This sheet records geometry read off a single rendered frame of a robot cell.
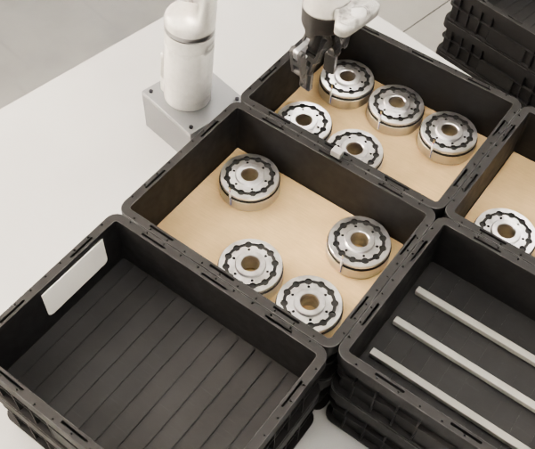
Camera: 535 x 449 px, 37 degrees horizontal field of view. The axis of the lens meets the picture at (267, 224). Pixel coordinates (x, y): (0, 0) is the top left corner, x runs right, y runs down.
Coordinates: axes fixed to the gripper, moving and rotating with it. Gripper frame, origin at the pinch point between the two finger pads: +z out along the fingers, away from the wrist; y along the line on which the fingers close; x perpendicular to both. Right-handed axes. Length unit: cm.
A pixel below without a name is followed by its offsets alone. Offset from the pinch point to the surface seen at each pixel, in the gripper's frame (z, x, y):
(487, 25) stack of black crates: 41, -8, -83
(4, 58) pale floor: 95, -144, -13
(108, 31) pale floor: 95, -129, -47
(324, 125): 10.3, 2.9, 0.3
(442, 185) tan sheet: 13.3, 25.4, -5.8
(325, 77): 9.9, -4.9, -8.9
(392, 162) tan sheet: 13.3, 15.8, -3.7
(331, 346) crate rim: 4, 35, 36
